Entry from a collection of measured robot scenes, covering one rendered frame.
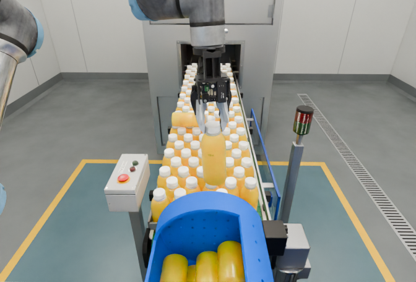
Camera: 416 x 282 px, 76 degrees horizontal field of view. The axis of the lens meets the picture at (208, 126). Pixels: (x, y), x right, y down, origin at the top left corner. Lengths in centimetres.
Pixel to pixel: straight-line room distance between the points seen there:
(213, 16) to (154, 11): 12
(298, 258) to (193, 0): 92
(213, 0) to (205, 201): 43
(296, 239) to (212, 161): 52
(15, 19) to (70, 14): 457
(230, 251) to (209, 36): 49
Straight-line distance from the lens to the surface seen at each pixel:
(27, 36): 80
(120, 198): 95
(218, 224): 75
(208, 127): 66
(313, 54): 521
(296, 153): 115
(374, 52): 565
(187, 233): 78
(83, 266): 218
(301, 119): 106
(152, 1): 58
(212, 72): 58
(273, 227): 92
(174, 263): 75
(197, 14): 57
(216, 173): 73
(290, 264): 115
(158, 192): 91
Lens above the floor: 169
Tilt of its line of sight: 29 degrees down
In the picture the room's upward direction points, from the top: straight up
